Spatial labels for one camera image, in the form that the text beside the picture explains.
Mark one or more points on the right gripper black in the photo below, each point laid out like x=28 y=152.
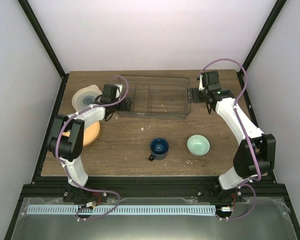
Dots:
x=195 y=98

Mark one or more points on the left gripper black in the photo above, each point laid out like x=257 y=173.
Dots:
x=122 y=108

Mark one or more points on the black wire dish rack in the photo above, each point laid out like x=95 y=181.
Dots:
x=157 y=96

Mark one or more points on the light green patterned bowl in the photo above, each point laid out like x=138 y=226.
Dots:
x=198 y=145

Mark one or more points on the dark blue ceramic mug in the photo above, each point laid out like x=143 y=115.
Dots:
x=159 y=148

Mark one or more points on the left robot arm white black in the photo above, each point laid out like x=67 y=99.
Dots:
x=66 y=138

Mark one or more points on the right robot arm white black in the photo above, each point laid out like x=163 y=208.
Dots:
x=256 y=151

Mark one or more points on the translucent white bowl with spout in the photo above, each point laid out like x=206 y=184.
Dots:
x=85 y=96

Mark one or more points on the orange plastic plate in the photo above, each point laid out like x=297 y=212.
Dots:
x=90 y=134

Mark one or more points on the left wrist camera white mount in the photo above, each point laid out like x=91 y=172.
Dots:
x=119 y=88

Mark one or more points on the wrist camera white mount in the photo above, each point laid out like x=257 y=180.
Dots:
x=119 y=88
x=209 y=81

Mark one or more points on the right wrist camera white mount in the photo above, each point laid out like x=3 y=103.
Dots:
x=209 y=81

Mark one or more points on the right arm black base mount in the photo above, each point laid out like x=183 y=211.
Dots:
x=215 y=194

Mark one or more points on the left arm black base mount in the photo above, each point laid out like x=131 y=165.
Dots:
x=79 y=196

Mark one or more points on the black aluminium frame rail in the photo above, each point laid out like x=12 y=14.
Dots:
x=149 y=186

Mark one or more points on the light blue slotted cable duct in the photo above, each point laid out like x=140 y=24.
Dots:
x=131 y=210

